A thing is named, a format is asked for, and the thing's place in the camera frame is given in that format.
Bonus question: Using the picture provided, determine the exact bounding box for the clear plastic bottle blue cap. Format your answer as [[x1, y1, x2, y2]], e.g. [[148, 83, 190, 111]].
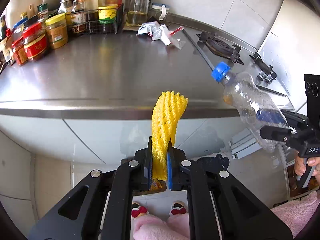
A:
[[212, 62, 280, 153]]

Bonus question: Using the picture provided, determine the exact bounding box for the yellow sulfur soap wrapper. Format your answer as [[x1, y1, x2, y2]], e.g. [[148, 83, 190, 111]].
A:
[[149, 179, 167, 194]]

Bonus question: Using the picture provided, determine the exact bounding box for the yellow foam fruit net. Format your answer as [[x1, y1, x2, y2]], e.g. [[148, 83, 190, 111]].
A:
[[151, 91, 188, 181]]

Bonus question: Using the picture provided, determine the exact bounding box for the person's right hand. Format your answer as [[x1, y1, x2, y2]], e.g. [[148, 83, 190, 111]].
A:
[[295, 154, 320, 185]]

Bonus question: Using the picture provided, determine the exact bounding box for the red white slipper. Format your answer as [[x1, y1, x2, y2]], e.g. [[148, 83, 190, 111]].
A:
[[169, 201, 187, 216], [131, 202, 149, 218]]

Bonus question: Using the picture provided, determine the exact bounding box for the gas stove burner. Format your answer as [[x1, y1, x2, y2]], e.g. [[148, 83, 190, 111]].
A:
[[249, 52, 277, 84], [196, 32, 244, 65]]

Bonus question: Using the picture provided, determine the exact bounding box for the crumpled white plastic packet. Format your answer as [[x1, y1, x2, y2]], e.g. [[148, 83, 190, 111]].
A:
[[137, 21, 185, 50]]

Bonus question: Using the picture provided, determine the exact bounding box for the blue lid spice container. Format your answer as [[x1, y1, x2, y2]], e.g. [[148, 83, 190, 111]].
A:
[[149, 3, 170, 22]]

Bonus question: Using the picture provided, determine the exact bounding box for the red lid chili jar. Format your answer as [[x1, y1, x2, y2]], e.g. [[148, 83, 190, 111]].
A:
[[22, 22, 48, 61]]

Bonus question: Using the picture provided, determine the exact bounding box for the yellow lid jar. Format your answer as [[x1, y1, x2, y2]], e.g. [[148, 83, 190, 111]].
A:
[[45, 13, 68, 49]]

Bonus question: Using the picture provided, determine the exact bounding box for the glass oil dispenser jug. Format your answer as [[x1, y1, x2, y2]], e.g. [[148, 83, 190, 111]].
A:
[[125, 0, 151, 28]]

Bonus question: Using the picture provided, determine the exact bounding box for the green label sauce bottle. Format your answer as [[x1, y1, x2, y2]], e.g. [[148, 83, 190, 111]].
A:
[[98, 0, 118, 33]]

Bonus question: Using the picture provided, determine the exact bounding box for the black wire condiment rack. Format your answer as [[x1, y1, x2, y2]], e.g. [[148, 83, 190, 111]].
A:
[[66, 4, 124, 36]]

